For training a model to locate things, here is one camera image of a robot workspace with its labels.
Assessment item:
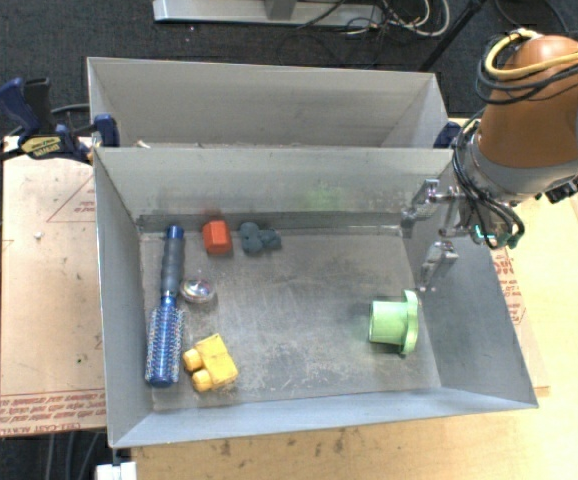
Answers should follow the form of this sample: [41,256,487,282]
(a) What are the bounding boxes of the shiny clear glass dome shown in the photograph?
[178,277,218,305]

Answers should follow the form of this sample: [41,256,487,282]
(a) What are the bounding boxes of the light green flanged cylinder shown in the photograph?
[367,289,421,357]

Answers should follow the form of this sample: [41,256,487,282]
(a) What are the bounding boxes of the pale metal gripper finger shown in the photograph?
[400,178,443,230]
[419,240,461,292]

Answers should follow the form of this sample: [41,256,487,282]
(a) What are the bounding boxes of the yellow toy building block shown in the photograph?
[182,332,240,394]

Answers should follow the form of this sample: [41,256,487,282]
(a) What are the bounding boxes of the grey metal bin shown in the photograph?
[86,56,540,450]

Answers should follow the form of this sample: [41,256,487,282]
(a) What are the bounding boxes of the orange-red toy block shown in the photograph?
[201,219,234,256]

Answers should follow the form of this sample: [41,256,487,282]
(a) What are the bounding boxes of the dark blue-grey toy grapes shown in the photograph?
[238,221,284,258]

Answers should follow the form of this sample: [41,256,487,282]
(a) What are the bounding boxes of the blue round hairbrush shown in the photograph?
[143,224,187,389]

